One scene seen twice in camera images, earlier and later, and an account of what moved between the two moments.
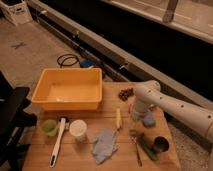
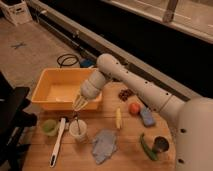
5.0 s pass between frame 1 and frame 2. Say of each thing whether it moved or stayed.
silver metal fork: moved
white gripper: moved
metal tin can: stayed
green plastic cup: stayed
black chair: stayed
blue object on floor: stayed
